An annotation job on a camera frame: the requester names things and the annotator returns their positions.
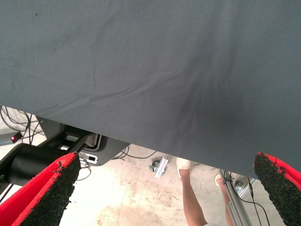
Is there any grey caster wheel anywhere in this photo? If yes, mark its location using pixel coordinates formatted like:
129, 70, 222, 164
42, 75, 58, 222
234, 178, 250, 198
148, 160, 161, 174

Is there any grey metal bar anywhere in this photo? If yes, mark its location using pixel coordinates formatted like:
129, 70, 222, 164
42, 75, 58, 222
0, 134, 12, 147

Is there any dark grey table cloth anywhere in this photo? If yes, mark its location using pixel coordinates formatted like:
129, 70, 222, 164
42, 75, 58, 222
0, 0, 301, 180

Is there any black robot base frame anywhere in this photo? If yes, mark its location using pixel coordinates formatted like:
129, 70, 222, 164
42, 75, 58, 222
0, 115, 130, 189

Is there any bare person leg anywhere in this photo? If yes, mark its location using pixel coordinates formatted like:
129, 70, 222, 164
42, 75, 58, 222
180, 168, 209, 226
216, 181, 235, 226

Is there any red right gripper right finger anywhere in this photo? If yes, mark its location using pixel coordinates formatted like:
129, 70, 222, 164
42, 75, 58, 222
253, 152, 301, 226

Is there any black floor cable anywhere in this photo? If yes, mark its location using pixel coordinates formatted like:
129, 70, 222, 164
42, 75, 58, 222
246, 177, 270, 226
0, 105, 40, 145
110, 145, 158, 161

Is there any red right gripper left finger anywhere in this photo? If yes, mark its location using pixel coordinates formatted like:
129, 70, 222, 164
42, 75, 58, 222
0, 152, 82, 226

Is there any short aluminium profile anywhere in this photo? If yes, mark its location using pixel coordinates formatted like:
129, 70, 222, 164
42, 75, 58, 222
154, 153, 170, 179

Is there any long aluminium profile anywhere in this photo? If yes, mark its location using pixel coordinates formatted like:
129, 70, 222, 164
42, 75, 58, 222
217, 169, 251, 226

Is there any small box with red light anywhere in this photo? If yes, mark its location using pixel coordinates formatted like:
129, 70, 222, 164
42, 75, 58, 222
10, 133, 23, 144

